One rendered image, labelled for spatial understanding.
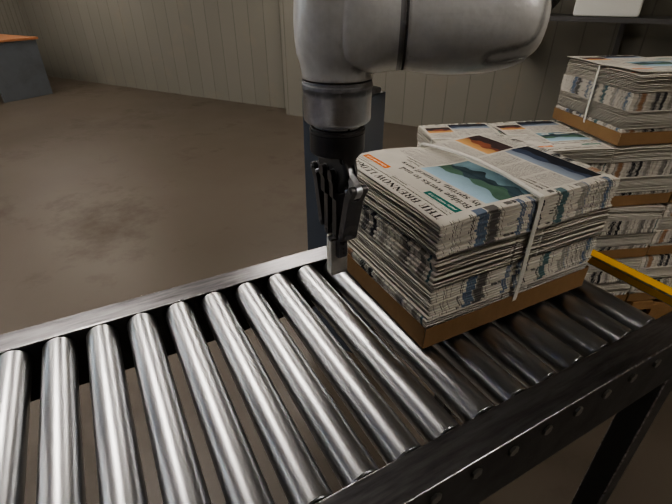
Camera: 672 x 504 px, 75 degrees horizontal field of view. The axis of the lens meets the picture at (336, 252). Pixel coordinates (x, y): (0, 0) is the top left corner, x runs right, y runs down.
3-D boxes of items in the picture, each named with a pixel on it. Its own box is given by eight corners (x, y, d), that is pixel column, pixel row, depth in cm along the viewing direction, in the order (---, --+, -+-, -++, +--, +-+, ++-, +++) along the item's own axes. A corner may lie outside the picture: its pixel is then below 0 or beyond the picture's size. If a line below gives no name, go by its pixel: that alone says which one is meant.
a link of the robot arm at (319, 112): (350, 70, 61) (349, 114, 64) (289, 76, 57) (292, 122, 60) (387, 81, 54) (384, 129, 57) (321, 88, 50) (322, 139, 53)
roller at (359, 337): (313, 278, 95) (313, 259, 93) (465, 450, 60) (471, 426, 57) (292, 285, 93) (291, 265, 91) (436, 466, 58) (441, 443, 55)
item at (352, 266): (401, 244, 97) (402, 227, 94) (498, 320, 75) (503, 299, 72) (337, 262, 90) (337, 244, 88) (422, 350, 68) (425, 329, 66)
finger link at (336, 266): (345, 231, 68) (348, 233, 67) (345, 269, 72) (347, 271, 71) (328, 235, 67) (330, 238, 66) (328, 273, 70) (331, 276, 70)
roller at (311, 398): (257, 296, 90) (254, 276, 87) (386, 495, 55) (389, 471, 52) (233, 303, 88) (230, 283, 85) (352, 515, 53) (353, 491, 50)
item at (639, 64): (566, 58, 167) (567, 55, 167) (633, 56, 171) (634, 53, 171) (638, 74, 136) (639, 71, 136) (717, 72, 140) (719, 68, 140)
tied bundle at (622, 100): (550, 119, 179) (565, 57, 167) (614, 116, 183) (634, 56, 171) (615, 148, 147) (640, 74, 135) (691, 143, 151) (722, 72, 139)
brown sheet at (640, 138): (551, 117, 178) (554, 106, 176) (614, 114, 182) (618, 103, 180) (617, 146, 146) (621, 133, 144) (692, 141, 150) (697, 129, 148)
